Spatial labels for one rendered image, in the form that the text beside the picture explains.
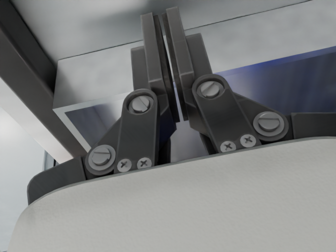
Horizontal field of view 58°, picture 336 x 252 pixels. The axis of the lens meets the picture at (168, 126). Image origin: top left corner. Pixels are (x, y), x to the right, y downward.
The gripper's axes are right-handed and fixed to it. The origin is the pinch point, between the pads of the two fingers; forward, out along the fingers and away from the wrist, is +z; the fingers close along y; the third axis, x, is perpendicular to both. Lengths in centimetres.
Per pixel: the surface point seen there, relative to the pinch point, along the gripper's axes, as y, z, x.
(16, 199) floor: -137, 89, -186
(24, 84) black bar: -7.4, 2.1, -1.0
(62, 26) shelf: -5.0, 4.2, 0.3
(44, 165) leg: -33, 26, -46
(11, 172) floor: -117, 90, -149
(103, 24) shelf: -2.9, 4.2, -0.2
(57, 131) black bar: -7.8, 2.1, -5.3
